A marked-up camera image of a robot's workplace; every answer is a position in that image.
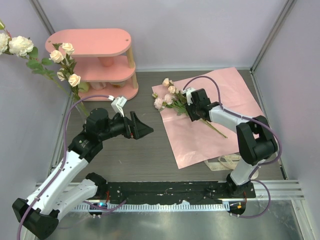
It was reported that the cream printed ribbon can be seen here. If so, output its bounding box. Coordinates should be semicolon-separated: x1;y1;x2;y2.
204;153;259;185

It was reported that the pink mug on shelf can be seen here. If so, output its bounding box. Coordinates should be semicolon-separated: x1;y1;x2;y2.
90;82;107;91

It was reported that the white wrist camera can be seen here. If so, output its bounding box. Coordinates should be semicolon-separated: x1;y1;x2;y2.
181;87;195;106
108;95;127;117

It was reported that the yellow green cup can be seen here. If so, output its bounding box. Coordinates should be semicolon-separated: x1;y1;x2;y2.
77;81;90;93

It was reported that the pink cup on shelf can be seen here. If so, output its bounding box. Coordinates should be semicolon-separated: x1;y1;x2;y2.
98;56;114;67

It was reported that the purple pink wrapping paper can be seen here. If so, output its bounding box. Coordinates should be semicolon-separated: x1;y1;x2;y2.
160;67;263;169

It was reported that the pink flower bouquet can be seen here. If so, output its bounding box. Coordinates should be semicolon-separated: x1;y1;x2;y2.
151;77;228;139

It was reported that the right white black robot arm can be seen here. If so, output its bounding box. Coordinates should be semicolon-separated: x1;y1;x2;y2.
182;87;278;198

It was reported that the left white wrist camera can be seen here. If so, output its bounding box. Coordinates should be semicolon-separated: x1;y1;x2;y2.
108;95;127;117

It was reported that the aluminium frame rail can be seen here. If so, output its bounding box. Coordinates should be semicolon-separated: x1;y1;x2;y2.
30;180;306;213

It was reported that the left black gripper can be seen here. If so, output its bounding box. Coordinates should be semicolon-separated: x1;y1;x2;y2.
99;109;153;141

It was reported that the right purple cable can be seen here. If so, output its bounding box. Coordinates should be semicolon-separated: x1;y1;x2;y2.
181;75;284;220

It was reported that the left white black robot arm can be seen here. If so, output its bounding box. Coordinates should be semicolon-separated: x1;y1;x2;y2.
12;108;154;240

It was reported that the cream rose flower stem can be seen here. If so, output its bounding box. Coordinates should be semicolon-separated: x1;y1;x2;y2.
49;42;81;102

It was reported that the pink three-tier shelf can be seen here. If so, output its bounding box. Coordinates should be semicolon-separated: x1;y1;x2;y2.
45;28;139;102

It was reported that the orange patterned bowl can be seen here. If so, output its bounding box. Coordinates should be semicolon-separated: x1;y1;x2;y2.
110;80;127;88

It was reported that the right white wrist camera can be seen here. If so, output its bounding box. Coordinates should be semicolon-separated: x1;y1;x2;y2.
181;87;195;106

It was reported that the clear glass vase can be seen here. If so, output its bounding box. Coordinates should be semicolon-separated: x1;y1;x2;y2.
75;101;90;123

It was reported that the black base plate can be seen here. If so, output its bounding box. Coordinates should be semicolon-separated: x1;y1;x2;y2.
96;181;256;205

